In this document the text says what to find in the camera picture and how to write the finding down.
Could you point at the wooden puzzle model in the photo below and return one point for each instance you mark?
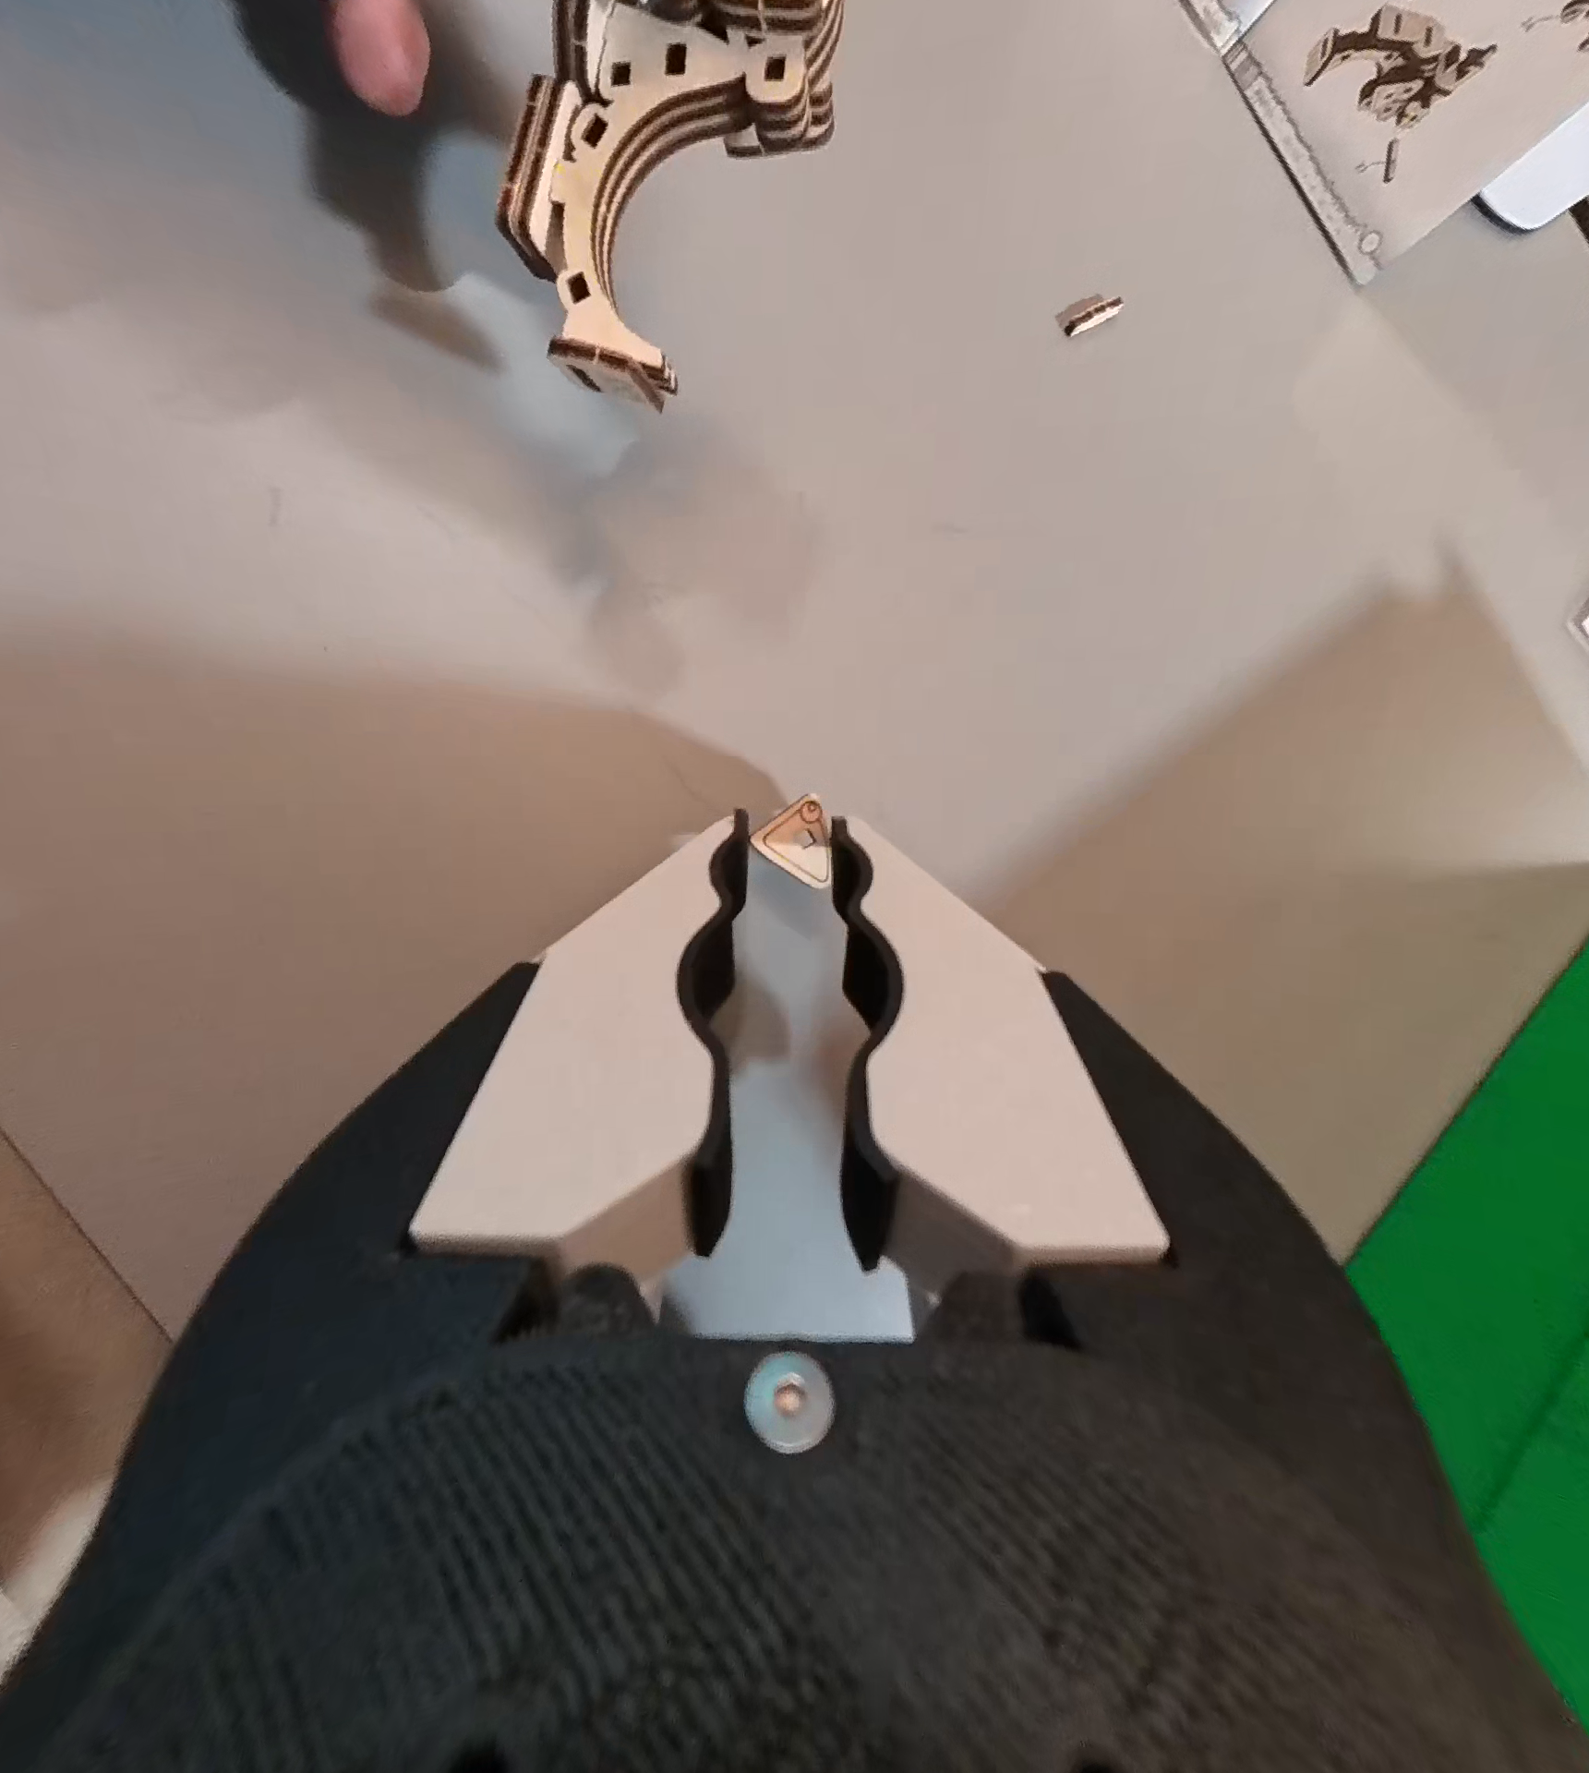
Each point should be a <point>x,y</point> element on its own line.
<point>601,208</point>

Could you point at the triangular wooden piece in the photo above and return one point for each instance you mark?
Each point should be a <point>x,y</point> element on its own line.
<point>790,846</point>

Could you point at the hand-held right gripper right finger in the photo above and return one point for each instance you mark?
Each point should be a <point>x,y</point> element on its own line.
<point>1016,1108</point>

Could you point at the person's left hand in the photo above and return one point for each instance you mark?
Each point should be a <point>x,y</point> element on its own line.
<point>384,49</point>

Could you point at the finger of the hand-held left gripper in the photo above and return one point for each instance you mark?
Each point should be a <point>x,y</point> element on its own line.
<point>470,208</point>

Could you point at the grey desk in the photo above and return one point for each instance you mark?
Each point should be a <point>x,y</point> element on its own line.
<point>1016,554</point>

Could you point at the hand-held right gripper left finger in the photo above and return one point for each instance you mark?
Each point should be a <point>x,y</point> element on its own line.
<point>573,1095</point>

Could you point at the assembly instruction booklet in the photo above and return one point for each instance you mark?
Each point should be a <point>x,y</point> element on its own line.
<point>1404,125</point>

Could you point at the green plastic bin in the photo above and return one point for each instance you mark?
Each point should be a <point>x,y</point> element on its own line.
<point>1542,1315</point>

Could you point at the small wooden strip piece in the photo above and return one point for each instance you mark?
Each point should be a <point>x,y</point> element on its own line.
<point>1089,315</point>

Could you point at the white stand base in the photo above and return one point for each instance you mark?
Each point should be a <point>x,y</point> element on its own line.
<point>1582,154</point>

